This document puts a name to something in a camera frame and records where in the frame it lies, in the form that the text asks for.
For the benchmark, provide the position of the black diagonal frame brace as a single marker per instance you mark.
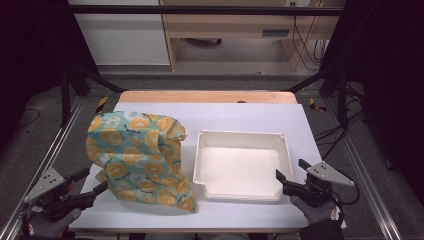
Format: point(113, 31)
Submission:
point(310, 80)
point(96, 78)

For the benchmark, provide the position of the aluminium frame rail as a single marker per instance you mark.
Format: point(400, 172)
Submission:
point(50, 156)
point(363, 173)

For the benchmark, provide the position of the black curtain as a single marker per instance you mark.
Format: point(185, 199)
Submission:
point(390, 66)
point(30, 50)

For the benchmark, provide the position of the white cabinet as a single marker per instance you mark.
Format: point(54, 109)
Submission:
point(123, 40)

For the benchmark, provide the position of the person's right hand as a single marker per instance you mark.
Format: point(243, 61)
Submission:
point(320, 213)

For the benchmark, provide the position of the white table sheet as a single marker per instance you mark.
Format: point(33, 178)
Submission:
point(233, 116)

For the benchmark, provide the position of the yellow black tape strip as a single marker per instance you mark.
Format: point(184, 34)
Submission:
point(101, 104)
point(315, 105)

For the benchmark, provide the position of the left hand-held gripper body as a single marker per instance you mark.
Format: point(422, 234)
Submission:
point(46, 186)

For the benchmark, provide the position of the wooden office desk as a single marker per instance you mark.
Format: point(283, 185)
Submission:
point(226, 25)

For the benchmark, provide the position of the white plastic bin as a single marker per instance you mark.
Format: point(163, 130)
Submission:
point(240, 166)

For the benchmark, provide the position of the person's left hand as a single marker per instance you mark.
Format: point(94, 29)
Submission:
point(53, 226)

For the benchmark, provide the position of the teal orange-print cloth bag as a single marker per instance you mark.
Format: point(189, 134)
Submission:
point(140, 156)

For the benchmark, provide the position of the black horizontal frame bar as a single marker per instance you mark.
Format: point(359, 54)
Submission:
point(200, 10)

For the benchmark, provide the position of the black upright frame post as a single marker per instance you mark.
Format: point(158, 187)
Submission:
point(65, 100)
point(342, 100)

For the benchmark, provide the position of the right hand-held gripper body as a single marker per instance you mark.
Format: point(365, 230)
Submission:
point(323, 176)

